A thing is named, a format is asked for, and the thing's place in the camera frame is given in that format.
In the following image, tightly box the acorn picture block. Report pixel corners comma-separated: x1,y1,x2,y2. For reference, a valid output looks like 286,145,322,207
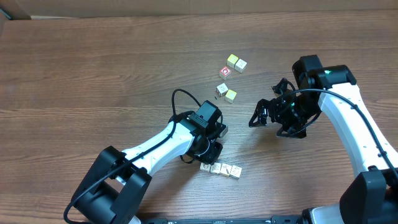
200,162,211,172

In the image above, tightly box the white W letter block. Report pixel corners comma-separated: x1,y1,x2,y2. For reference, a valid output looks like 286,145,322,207
210,162,221,174

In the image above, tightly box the hammer picture block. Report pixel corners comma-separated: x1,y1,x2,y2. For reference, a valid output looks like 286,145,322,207
220,164,232,177

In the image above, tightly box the white block green side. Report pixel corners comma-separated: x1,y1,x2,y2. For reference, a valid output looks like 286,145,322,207
229,166,242,179

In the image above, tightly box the white number two block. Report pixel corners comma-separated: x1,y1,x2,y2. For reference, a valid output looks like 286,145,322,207
216,83,229,97

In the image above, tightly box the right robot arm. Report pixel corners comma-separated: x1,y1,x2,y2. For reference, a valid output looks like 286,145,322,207
249,55,397,223

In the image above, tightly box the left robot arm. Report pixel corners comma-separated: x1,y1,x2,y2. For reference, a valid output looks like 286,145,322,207
69,101,228,224

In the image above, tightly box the yellow letter C block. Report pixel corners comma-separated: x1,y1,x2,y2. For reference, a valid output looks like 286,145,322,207
224,90,237,103

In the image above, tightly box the white block far right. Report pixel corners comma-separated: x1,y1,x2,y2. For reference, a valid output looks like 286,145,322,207
234,58,247,73

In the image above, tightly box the red bordered block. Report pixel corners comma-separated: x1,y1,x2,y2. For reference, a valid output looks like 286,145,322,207
220,66,231,80

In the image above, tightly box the yellow top block far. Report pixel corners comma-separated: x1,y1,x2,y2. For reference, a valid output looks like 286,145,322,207
226,54,239,68

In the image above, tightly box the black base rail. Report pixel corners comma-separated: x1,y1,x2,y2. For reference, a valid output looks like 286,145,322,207
141,215,311,224

